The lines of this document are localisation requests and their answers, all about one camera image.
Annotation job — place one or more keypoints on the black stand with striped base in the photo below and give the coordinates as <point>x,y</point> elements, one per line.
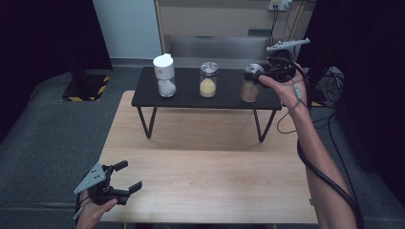
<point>84,87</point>
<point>316,86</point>

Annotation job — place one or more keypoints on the white panel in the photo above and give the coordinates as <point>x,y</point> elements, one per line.
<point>130,28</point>

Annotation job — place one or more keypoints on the black shelf with metal legs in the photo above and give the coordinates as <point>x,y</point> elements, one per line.
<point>187,100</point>

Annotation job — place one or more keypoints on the silver-lidded jar of brown powder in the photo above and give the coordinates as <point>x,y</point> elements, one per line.
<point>249,92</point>

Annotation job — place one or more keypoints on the black curtain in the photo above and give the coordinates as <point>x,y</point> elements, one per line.
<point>369,63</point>
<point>44,41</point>

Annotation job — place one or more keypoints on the white-lidded jar of white powder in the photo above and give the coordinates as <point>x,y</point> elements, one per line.
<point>164,70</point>

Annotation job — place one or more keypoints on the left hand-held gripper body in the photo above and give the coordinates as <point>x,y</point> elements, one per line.
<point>93,178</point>

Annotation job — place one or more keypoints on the grey tape piece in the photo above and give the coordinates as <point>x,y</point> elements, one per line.
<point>310,202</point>

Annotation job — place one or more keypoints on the wooden cabinet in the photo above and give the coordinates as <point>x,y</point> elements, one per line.
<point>216,19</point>

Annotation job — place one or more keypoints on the person's right hand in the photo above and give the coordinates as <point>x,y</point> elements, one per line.
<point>288,92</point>

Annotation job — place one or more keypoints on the silver-lidded jar of yellow powder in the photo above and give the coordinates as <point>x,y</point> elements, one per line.
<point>208,87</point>

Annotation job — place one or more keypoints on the person's left hand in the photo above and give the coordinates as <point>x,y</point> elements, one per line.
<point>90,214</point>

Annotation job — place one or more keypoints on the white power strip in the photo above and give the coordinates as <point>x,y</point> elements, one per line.
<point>279,4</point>

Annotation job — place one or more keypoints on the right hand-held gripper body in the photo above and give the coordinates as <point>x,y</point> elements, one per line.
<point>281,68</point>

